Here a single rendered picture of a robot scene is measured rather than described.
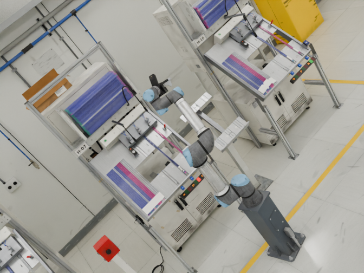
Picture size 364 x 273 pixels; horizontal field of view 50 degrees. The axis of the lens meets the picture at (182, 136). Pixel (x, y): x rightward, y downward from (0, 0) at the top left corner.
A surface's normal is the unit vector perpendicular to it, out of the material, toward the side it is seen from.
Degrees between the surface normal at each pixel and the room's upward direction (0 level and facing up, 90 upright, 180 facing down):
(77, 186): 90
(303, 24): 90
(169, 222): 90
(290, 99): 90
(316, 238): 0
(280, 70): 44
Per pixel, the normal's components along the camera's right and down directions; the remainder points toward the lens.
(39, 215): 0.48, 0.15
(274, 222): 0.63, -0.01
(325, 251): -0.54, -0.72
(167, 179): -0.05, -0.40
